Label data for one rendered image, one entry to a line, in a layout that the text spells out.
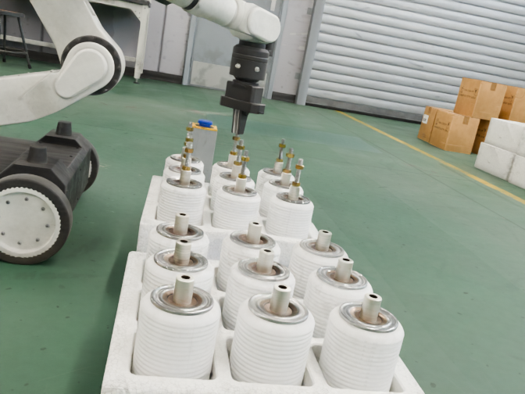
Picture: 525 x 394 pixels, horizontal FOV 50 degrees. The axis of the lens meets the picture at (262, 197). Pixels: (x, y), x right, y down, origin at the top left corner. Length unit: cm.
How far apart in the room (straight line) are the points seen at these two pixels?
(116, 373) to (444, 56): 650
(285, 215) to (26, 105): 70
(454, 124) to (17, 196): 399
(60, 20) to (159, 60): 484
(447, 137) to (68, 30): 380
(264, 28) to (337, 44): 516
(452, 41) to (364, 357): 639
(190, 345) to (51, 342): 45
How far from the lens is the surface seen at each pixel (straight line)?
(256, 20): 132
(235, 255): 88
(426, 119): 528
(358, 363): 72
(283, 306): 69
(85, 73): 142
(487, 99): 496
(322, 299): 81
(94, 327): 112
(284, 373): 70
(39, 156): 137
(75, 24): 147
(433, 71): 691
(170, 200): 116
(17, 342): 107
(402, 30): 673
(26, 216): 133
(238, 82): 137
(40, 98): 148
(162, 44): 628
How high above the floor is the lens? 56
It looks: 15 degrees down
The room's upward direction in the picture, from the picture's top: 10 degrees clockwise
